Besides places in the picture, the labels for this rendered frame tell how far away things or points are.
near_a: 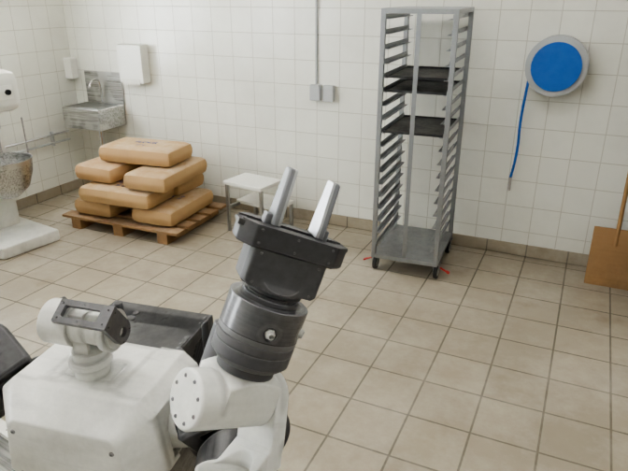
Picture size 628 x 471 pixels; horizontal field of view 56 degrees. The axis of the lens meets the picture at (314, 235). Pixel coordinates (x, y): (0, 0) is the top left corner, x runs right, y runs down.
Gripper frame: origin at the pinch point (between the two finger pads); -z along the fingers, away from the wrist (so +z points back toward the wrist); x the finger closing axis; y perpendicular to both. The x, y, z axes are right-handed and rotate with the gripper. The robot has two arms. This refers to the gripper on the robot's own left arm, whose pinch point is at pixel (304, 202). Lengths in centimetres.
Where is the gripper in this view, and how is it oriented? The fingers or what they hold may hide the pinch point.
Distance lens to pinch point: 61.6
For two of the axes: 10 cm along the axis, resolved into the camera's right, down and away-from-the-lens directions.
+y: -2.6, -2.5, 9.3
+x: -9.0, -2.8, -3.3
